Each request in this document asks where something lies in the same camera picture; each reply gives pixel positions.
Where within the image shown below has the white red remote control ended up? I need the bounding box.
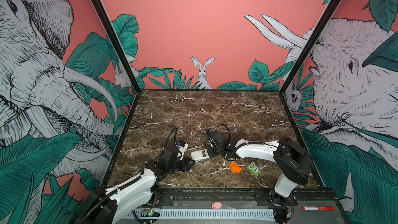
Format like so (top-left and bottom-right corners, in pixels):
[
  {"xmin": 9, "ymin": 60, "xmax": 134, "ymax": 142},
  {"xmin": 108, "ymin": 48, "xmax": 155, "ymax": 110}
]
[{"xmin": 191, "ymin": 149, "xmax": 210, "ymax": 162}]

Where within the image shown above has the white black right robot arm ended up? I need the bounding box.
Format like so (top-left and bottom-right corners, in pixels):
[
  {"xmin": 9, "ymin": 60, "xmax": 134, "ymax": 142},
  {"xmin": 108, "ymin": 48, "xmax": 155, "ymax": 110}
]
[{"xmin": 205, "ymin": 133, "xmax": 313, "ymax": 198}]

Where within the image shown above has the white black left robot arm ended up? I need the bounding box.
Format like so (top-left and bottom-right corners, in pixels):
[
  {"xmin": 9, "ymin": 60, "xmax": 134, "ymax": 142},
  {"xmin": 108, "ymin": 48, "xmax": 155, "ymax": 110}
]
[{"xmin": 70, "ymin": 142, "xmax": 195, "ymax": 224}]

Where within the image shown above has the orange toy brick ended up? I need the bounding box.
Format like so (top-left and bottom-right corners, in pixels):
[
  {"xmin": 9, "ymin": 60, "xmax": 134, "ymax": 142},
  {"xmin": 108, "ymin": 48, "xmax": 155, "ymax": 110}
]
[{"xmin": 230, "ymin": 162, "xmax": 242, "ymax": 174}]

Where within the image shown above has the red white marker pen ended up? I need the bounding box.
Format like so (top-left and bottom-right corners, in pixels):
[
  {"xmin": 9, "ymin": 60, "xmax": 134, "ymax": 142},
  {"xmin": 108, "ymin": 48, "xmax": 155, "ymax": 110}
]
[{"xmin": 302, "ymin": 206, "xmax": 335, "ymax": 211}]

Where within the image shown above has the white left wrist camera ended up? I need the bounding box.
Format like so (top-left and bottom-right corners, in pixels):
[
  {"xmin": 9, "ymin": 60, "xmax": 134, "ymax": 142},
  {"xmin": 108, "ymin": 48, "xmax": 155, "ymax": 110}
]
[{"xmin": 176, "ymin": 141, "xmax": 188, "ymax": 160}]

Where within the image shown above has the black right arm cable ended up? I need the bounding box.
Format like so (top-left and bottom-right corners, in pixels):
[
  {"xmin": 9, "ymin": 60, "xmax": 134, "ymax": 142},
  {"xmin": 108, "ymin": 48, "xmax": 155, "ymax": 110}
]
[{"xmin": 216, "ymin": 122, "xmax": 232, "ymax": 141}]

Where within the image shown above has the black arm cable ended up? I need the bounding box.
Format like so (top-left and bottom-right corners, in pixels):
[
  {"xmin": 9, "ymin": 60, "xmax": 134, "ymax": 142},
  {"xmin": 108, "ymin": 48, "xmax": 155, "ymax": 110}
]
[
  {"xmin": 216, "ymin": 122, "xmax": 232, "ymax": 141},
  {"xmin": 163, "ymin": 127, "xmax": 180, "ymax": 150}
]

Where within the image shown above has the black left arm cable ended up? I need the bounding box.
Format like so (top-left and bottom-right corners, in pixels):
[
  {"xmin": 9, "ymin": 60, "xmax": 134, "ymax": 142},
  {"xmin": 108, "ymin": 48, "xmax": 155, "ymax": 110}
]
[{"xmin": 163, "ymin": 127, "xmax": 180, "ymax": 150}]

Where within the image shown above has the white slotted cable duct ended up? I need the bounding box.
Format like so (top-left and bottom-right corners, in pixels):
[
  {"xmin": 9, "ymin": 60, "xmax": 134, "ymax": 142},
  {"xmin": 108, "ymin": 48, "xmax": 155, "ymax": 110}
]
[{"xmin": 124, "ymin": 208, "xmax": 275, "ymax": 222}]

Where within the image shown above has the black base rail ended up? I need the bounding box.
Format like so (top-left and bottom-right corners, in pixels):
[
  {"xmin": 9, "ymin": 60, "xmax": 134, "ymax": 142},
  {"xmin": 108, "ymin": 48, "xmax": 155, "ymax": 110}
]
[{"xmin": 153, "ymin": 188, "xmax": 339, "ymax": 207}]

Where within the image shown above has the black corner frame post left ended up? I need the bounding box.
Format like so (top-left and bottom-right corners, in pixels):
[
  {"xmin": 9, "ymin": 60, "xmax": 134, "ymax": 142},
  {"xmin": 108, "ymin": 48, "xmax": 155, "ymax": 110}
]
[{"xmin": 90, "ymin": 0, "xmax": 141, "ymax": 94}]

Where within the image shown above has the black corner frame post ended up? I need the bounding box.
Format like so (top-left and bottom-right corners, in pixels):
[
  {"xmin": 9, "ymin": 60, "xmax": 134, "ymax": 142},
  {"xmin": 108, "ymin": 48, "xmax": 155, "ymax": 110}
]
[
  {"xmin": 90, "ymin": 0, "xmax": 141, "ymax": 94},
  {"xmin": 279, "ymin": 0, "xmax": 342, "ymax": 95}
]

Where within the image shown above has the black corner frame post right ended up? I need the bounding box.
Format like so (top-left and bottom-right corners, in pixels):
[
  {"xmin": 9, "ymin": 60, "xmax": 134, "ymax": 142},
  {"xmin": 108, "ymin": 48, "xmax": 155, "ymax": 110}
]
[{"xmin": 279, "ymin": 0, "xmax": 342, "ymax": 95}]

